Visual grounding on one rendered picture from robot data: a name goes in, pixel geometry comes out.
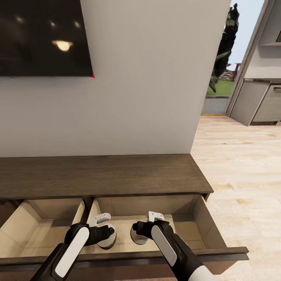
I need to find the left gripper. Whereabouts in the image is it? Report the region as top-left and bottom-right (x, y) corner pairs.
(91, 225), (115, 245)

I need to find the pillar candle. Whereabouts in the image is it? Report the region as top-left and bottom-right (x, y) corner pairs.
(97, 223), (117, 250)
(130, 228), (149, 245)

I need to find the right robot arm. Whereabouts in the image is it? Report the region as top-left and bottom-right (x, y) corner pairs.
(132, 211), (218, 281)

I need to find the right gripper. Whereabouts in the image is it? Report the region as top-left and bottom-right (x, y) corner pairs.
(132, 221), (153, 238)

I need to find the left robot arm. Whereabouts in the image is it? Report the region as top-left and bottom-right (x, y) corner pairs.
(30, 213), (115, 281)

